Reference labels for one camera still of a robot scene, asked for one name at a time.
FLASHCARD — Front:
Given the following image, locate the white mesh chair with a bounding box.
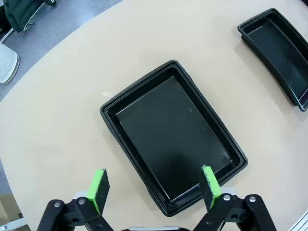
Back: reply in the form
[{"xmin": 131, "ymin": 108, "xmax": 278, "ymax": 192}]
[{"xmin": 0, "ymin": 42, "xmax": 21, "ymax": 85}]

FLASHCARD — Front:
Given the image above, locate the dark green puffer jacket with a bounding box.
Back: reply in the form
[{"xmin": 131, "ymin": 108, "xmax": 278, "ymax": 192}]
[{"xmin": 3, "ymin": 0, "xmax": 46, "ymax": 33}]

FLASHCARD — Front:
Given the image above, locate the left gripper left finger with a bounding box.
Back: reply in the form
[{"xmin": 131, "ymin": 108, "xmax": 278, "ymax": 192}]
[{"xmin": 36, "ymin": 168, "xmax": 114, "ymax": 231}]

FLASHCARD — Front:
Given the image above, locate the black ESD tray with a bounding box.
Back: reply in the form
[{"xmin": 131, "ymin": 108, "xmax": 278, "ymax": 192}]
[
  {"xmin": 237, "ymin": 7, "xmax": 308, "ymax": 112},
  {"xmin": 100, "ymin": 59, "xmax": 248, "ymax": 217}
]

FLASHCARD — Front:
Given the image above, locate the office chair with metal base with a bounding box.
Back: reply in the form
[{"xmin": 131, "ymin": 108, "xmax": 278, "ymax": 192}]
[{"xmin": 23, "ymin": 0, "xmax": 57, "ymax": 32}]

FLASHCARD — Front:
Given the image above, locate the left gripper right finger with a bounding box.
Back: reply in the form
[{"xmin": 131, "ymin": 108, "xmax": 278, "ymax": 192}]
[{"xmin": 192, "ymin": 165, "xmax": 278, "ymax": 231}]

